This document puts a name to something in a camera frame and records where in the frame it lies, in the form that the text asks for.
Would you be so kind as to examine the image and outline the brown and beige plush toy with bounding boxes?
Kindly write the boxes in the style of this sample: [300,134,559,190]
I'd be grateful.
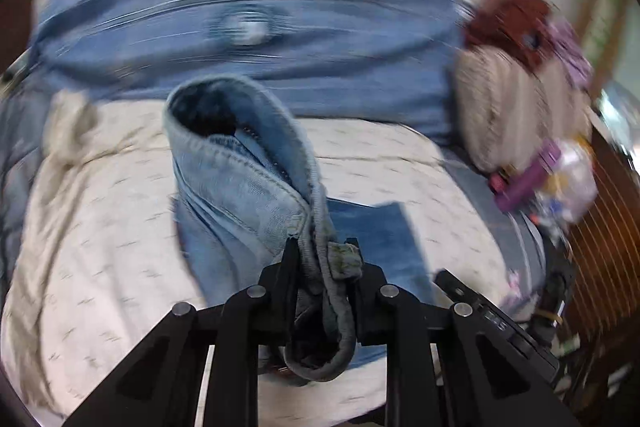
[452,0,596,172]

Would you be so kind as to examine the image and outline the blue denim pants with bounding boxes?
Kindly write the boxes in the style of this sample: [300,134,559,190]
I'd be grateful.
[164,74,433,383]

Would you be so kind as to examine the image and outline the purple plastic toy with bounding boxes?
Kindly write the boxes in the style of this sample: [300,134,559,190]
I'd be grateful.
[492,141,563,214]

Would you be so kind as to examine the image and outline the dark wooden headboard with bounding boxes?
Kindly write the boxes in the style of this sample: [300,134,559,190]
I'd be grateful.
[7,0,40,60]

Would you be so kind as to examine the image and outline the grey patterned blanket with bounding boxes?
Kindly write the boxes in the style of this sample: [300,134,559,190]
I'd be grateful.
[0,94,53,258]

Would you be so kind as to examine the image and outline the blue checked pillow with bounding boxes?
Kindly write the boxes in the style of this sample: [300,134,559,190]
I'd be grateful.
[27,0,476,148]

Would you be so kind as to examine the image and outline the cream leaf-print bed sheet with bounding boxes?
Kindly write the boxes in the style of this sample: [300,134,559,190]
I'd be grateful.
[0,89,511,425]

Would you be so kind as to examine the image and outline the clear plastic bag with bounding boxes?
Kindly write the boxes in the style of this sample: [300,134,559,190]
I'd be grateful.
[535,138,599,230]

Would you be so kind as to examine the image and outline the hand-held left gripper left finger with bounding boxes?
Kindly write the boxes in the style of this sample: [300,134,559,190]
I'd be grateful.
[62,237,301,427]

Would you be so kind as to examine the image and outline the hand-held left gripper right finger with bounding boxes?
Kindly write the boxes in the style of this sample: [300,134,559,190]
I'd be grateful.
[345,237,581,427]

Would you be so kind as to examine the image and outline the grey-blue floral cloth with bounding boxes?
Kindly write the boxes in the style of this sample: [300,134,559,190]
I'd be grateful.
[442,156,547,303]

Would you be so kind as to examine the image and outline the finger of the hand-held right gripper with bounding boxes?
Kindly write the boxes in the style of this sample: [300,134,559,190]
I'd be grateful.
[434,269,483,309]

